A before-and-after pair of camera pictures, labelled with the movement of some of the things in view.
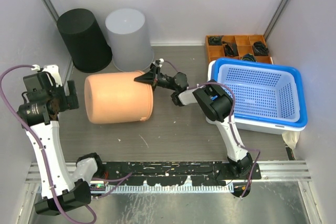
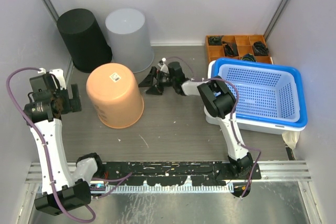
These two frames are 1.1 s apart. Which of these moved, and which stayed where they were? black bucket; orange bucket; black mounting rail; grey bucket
Moved: orange bucket
Stayed: black bucket; black mounting rail; grey bucket
